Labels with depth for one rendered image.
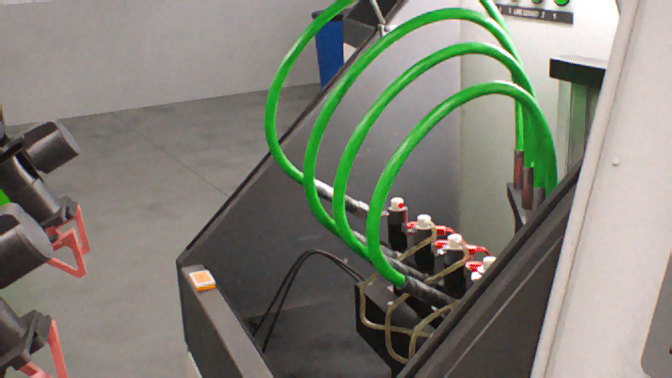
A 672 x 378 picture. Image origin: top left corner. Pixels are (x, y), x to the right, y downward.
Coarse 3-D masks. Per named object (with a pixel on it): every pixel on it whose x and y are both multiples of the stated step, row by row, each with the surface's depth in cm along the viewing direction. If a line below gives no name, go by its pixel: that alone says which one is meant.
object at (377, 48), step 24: (408, 24) 97; (480, 24) 101; (384, 48) 97; (504, 48) 103; (360, 72) 96; (336, 96) 96; (528, 120) 107; (312, 144) 96; (528, 144) 108; (312, 168) 97; (528, 168) 109; (312, 192) 98; (528, 192) 110; (360, 240) 102
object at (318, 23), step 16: (352, 0) 102; (480, 0) 109; (320, 16) 101; (496, 16) 110; (304, 32) 101; (288, 64) 101; (512, 80) 114; (272, 96) 101; (272, 112) 102; (272, 128) 102; (272, 144) 103
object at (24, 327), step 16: (0, 304) 83; (0, 320) 83; (16, 320) 85; (32, 320) 87; (0, 336) 82; (16, 336) 84; (32, 336) 85; (0, 352) 83; (16, 352) 82; (0, 368) 81; (16, 368) 81
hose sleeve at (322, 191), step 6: (318, 180) 107; (318, 186) 107; (324, 186) 107; (318, 192) 107; (324, 192) 107; (330, 192) 108; (324, 198) 108; (330, 198) 108; (348, 198) 109; (348, 204) 109; (354, 204) 110; (348, 210) 110; (354, 210) 110
